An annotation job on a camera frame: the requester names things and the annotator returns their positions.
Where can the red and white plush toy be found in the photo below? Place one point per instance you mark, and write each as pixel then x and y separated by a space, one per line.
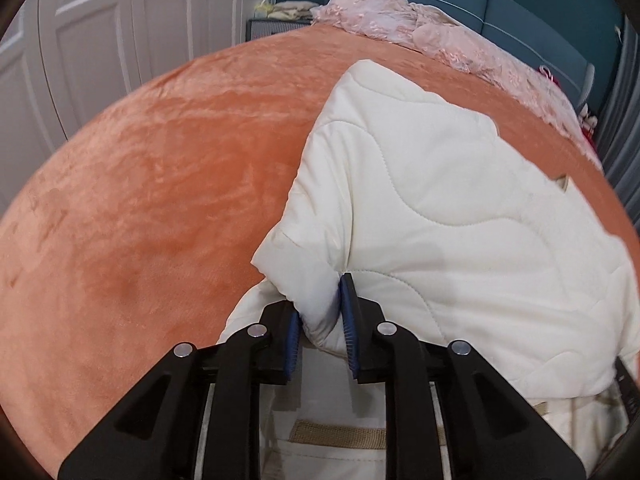
pixel 590 125

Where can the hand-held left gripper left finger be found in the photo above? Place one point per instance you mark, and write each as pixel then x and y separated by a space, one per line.
pixel 291 345

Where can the pink lace quilt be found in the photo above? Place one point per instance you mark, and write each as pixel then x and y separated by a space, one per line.
pixel 400 15

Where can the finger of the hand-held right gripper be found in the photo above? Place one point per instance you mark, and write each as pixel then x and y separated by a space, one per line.
pixel 623 390

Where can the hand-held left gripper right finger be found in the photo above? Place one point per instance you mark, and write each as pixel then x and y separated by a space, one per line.
pixel 350 330

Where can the white quilted jacket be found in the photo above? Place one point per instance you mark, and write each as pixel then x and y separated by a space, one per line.
pixel 425 185

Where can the beige folded cloth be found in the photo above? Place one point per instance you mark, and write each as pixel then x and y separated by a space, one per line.
pixel 295 10

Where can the white panelled wardrobe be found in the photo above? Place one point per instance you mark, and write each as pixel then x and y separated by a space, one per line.
pixel 100 20

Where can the grey curtain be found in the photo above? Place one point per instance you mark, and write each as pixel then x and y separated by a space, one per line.
pixel 625 125

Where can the orange plush bed blanket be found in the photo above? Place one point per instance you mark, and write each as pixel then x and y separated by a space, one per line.
pixel 150 185

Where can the blue padded headboard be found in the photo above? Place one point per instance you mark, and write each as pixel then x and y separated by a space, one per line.
pixel 525 25

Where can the grey nightstand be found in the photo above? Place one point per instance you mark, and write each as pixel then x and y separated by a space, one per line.
pixel 270 28

